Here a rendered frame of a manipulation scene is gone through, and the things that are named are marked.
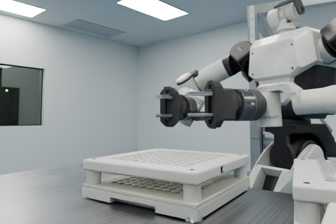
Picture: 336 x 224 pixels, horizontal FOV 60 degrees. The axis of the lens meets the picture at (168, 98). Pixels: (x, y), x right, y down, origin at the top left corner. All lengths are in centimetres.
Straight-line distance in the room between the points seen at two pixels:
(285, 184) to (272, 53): 44
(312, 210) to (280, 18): 87
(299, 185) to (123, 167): 28
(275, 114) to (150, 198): 48
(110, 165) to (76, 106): 610
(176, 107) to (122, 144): 653
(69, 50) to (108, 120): 184
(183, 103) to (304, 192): 62
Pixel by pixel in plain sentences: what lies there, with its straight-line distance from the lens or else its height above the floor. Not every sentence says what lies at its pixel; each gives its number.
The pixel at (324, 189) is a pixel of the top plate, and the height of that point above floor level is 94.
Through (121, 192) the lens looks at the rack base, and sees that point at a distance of 53.
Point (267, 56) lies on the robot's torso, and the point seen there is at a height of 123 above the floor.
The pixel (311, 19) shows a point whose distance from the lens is 194.
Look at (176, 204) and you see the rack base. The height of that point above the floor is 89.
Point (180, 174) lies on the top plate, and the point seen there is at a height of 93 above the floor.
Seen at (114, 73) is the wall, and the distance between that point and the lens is 728.
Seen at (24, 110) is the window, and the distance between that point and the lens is 625.
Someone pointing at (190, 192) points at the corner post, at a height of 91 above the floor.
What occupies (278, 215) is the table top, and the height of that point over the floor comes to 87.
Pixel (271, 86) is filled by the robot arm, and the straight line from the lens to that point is 86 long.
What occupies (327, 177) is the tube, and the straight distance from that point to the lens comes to 43.
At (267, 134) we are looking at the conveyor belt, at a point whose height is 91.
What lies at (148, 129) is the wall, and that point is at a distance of 743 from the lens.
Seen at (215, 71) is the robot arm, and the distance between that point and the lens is 128.
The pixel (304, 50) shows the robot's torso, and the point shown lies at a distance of 103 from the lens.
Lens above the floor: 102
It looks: 4 degrees up
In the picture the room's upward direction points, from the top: straight up
